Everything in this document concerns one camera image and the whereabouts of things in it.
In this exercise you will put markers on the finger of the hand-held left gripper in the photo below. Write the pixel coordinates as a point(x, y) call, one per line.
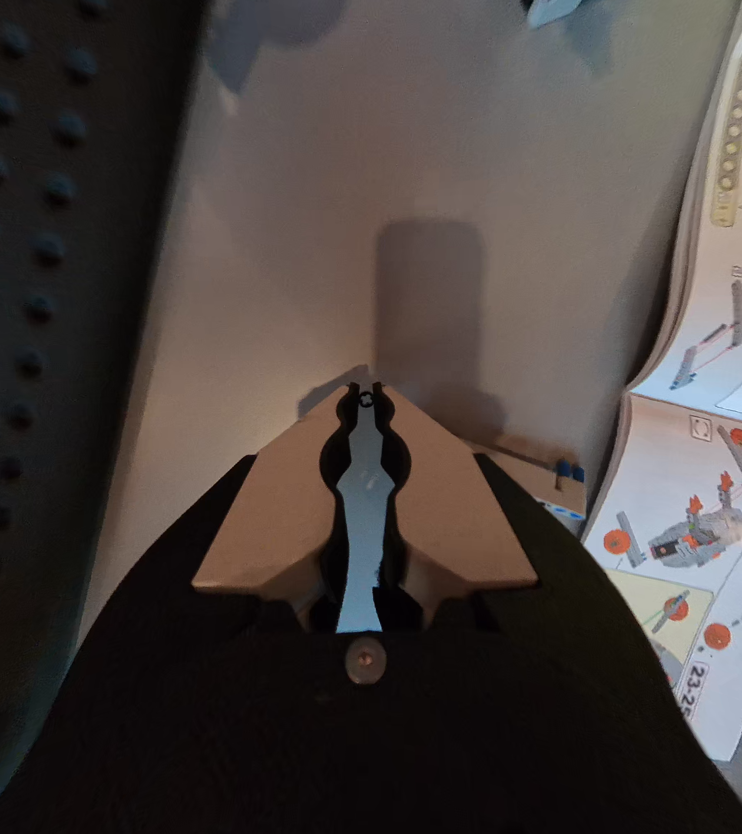
point(550, 10)

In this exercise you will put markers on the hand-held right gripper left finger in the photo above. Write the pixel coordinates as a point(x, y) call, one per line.
point(267, 521)

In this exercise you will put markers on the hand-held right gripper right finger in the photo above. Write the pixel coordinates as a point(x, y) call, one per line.
point(462, 521)

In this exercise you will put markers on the grey desk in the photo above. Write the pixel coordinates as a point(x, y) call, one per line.
point(345, 163)

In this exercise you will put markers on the orange wheel on grey beam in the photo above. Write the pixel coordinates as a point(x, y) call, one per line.
point(563, 470)

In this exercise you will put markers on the white instruction booklet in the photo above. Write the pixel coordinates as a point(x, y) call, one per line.
point(703, 521)

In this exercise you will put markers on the black dotted mat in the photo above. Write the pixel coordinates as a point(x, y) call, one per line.
point(19, 260)

